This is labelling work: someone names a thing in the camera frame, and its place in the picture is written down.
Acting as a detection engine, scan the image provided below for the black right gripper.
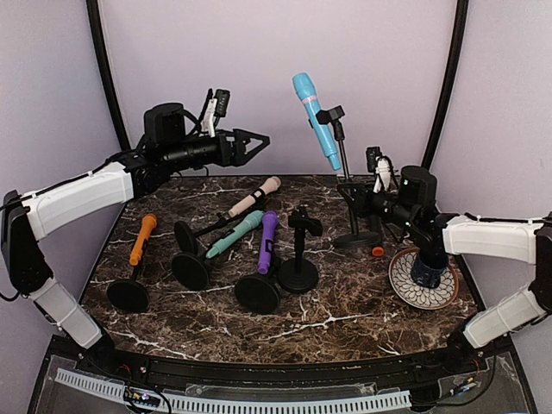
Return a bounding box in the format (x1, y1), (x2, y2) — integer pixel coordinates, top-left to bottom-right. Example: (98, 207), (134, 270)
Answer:
(337, 179), (417, 230)

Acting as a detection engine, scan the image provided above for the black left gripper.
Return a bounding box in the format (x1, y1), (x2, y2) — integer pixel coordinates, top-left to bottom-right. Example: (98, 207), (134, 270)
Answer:
(163, 128), (270, 173)

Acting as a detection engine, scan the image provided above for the black microphone orange ring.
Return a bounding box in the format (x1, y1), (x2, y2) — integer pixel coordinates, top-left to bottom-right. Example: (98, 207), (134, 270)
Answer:
(366, 215), (386, 258)

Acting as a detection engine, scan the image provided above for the stand holding blue microphone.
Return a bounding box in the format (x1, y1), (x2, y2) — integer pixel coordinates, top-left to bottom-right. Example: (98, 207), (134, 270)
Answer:
(317, 105), (380, 249)

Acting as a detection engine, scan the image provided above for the purple toy microphone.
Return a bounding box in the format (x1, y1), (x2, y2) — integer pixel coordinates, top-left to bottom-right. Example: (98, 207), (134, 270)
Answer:
(258, 210), (279, 275)

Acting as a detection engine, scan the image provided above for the light blue toy microphone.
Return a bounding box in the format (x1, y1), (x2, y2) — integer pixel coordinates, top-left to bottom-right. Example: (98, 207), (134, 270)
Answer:
(292, 72), (342, 171)

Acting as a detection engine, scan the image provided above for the black microphone stand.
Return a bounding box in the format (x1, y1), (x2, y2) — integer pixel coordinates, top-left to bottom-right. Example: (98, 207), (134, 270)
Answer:
(277, 206), (323, 294)

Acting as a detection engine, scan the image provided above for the stand holding purple microphone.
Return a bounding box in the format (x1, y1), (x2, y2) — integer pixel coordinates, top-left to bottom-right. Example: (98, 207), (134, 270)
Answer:
(234, 257), (281, 315)

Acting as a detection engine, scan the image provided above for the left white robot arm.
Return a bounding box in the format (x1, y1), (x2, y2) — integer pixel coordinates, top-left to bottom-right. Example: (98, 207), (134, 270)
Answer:
(1, 103), (270, 376)

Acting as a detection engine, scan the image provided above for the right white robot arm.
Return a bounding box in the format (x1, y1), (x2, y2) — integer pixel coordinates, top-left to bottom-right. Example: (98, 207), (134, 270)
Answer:
(337, 166), (551, 374)

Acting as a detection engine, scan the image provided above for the cream white toy microphone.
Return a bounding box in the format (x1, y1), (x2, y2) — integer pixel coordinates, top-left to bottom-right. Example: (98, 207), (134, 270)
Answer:
(228, 176), (281, 217)

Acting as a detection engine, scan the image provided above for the mint green toy microphone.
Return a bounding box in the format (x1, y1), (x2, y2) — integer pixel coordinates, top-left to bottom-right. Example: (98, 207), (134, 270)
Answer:
(205, 210), (264, 259)

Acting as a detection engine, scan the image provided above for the orange toy microphone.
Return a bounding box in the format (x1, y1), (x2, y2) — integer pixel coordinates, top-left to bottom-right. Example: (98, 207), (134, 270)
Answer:
(129, 214), (157, 267)

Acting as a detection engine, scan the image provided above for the fallen stand holding green microphone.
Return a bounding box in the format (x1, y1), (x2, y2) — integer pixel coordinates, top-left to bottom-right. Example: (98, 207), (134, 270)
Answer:
(171, 252), (210, 292)

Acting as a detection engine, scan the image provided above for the fallen stand holding orange microphone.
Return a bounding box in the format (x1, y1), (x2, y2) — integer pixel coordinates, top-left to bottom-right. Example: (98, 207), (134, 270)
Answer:
(106, 265), (150, 313)

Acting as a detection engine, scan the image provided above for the patterned ceramic saucer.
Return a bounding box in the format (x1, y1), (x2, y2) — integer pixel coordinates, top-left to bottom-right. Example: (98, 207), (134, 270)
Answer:
(388, 248), (460, 311)

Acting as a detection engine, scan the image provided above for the dark blue ceramic cup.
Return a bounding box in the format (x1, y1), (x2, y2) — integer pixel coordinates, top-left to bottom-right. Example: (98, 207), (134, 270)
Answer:
(411, 255), (446, 289)

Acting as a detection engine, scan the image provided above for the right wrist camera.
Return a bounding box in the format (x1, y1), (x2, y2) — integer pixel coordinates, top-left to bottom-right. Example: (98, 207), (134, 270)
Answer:
(366, 146), (396, 193)

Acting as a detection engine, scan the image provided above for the left black frame post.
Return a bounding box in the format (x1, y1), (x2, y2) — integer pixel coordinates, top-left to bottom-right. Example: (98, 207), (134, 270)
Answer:
(85, 0), (132, 154)

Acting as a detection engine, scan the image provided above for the white slotted cable duct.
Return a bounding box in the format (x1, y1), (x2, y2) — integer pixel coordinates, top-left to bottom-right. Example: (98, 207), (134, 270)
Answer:
(53, 368), (411, 413)

